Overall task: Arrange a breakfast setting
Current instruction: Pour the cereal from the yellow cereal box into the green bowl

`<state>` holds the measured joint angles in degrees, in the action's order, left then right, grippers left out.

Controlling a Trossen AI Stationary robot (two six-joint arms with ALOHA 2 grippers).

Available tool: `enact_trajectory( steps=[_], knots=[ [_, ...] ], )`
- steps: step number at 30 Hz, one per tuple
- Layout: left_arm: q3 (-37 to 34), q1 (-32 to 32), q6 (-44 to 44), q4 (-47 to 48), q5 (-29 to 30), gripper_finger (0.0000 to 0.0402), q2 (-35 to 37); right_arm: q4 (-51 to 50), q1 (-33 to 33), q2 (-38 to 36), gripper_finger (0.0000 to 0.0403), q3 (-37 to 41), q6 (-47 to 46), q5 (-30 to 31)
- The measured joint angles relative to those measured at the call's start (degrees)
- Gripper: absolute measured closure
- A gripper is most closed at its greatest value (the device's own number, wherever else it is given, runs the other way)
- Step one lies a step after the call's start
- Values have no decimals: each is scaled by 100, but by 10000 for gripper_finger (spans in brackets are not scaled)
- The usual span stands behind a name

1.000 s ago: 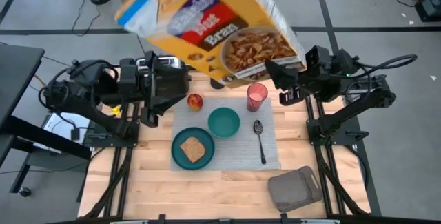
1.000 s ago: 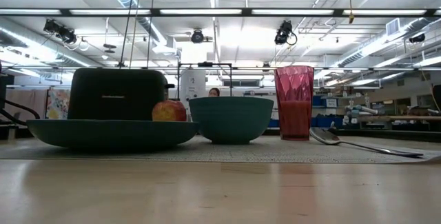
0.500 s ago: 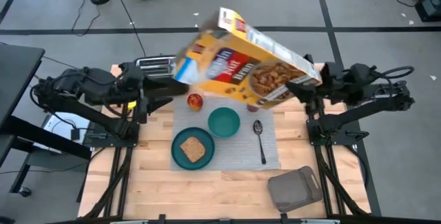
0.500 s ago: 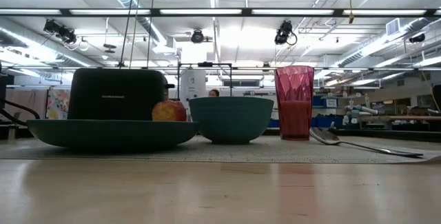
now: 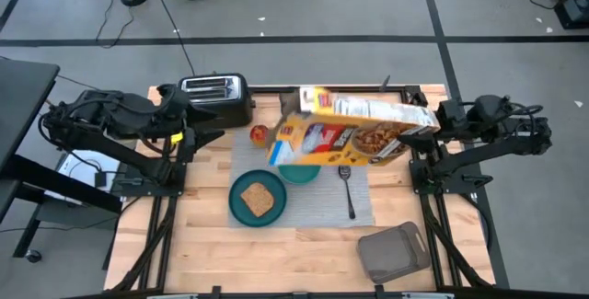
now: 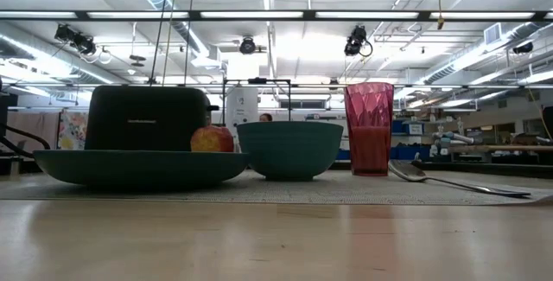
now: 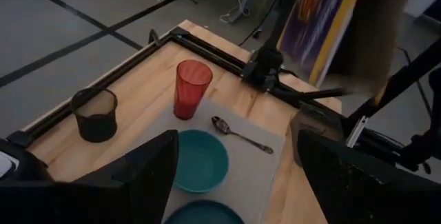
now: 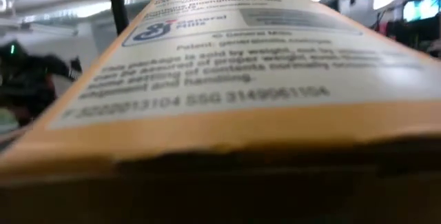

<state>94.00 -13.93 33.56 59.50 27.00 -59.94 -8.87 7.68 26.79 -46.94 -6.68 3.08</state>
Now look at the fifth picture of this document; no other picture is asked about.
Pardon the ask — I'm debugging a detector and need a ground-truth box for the black equipment case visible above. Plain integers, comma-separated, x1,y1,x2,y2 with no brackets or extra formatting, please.
553,0,589,31

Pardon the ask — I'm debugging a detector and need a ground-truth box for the teal bowl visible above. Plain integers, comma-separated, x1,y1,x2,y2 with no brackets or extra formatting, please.
276,164,323,186

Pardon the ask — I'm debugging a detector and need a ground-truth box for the purple yellow cereal box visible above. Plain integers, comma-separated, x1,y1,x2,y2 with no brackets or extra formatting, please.
265,86,442,168

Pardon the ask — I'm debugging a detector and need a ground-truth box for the red apple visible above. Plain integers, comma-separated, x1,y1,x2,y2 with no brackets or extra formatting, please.
248,123,271,149

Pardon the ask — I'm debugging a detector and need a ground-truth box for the black desk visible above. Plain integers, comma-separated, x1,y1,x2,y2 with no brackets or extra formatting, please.
0,56,123,259

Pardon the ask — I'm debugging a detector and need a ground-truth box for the grey plastic tray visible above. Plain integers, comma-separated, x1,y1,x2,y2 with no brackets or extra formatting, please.
356,220,433,285

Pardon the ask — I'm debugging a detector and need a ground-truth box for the long black floor cable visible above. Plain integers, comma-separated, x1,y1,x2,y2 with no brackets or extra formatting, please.
145,0,198,77

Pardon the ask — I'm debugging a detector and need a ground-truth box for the black aluminium frame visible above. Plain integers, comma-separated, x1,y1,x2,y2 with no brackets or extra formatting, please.
104,84,511,299

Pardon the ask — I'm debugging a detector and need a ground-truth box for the brown toast slice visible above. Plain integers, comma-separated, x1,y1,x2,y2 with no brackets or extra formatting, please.
239,181,276,219

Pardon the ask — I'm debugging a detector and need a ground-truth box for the white box under desk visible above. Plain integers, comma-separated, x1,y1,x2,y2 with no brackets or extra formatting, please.
43,148,126,206

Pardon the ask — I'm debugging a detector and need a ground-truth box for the dark teal plate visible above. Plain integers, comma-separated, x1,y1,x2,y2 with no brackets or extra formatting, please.
227,168,289,228

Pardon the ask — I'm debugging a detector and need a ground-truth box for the thin black floor cable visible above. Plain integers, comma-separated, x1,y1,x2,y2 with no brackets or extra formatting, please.
93,0,136,50

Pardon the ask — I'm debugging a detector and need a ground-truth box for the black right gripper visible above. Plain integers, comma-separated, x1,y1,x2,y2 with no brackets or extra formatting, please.
397,90,473,155

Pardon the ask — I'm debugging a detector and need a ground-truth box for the black two-slot toaster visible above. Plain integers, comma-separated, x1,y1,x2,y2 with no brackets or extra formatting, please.
177,73,256,131

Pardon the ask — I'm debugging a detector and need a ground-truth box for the grey woven placemat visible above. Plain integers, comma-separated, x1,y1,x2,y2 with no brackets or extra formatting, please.
226,128,376,229

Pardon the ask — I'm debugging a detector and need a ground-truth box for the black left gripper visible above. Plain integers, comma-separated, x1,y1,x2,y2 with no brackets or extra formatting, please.
156,83,226,163

